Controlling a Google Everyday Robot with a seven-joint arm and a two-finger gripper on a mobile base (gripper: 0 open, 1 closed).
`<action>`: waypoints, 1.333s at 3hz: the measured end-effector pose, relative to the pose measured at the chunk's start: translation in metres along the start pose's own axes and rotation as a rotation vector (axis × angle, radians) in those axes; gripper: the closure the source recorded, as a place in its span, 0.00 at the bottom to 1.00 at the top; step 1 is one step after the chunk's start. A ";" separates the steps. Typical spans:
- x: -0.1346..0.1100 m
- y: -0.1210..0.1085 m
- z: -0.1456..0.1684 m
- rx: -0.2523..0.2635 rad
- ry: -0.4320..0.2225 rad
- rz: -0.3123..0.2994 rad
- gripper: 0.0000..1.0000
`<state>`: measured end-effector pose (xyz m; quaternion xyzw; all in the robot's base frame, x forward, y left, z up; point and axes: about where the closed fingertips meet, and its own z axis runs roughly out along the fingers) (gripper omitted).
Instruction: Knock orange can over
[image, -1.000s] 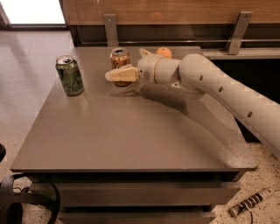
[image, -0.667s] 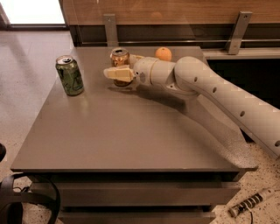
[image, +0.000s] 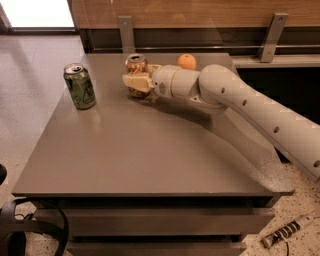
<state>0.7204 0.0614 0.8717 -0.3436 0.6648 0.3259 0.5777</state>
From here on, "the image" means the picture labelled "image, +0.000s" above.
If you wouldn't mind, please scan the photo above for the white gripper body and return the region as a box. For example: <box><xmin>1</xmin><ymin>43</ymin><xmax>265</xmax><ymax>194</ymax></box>
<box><xmin>152</xmin><ymin>65</ymin><xmax>180</xmax><ymax>98</ymax></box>

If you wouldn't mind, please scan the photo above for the orange soda can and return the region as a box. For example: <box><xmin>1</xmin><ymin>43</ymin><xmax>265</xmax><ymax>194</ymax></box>
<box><xmin>125</xmin><ymin>53</ymin><xmax>149</xmax><ymax>99</ymax></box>

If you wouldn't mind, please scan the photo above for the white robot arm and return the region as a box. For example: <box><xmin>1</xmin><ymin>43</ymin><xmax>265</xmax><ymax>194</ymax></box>
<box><xmin>122</xmin><ymin>64</ymin><xmax>320</xmax><ymax>181</ymax></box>

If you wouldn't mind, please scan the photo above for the green soda can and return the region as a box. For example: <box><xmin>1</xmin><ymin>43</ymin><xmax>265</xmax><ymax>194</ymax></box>
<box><xmin>63</xmin><ymin>63</ymin><xmax>96</xmax><ymax>110</ymax></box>

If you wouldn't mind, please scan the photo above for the orange fruit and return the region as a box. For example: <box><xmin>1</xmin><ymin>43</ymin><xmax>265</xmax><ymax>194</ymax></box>
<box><xmin>177</xmin><ymin>54</ymin><xmax>197</xmax><ymax>70</ymax></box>

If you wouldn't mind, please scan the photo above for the grey table with drawers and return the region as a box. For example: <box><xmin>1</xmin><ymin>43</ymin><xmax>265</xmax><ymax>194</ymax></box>
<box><xmin>13</xmin><ymin>54</ymin><xmax>293</xmax><ymax>256</ymax></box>

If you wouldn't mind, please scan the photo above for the white power strip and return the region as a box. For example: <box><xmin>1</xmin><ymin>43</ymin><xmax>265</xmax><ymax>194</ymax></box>
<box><xmin>261</xmin><ymin>215</ymin><xmax>314</xmax><ymax>249</ymax></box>

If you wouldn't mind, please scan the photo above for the left metal bracket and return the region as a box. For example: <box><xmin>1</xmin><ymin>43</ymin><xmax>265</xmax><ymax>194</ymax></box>
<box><xmin>118</xmin><ymin>16</ymin><xmax>136</xmax><ymax>53</ymax></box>

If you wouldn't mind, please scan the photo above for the metal bracket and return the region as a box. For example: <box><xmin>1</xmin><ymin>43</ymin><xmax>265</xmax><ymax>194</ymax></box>
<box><xmin>257</xmin><ymin>13</ymin><xmax>289</xmax><ymax>63</ymax></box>
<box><xmin>118</xmin><ymin>16</ymin><xmax>136</xmax><ymax>53</ymax></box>

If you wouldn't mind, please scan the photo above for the right metal bracket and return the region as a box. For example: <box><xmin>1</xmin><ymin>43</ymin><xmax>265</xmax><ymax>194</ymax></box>
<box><xmin>257</xmin><ymin>13</ymin><xmax>289</xmax><ymax>63</ymax></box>

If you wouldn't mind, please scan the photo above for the black cable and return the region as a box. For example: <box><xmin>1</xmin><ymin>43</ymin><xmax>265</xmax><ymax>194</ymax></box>
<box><xmin>278</xmin><ymin>231</ymin><xmax>290</xmax><ymax>256</ymax></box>

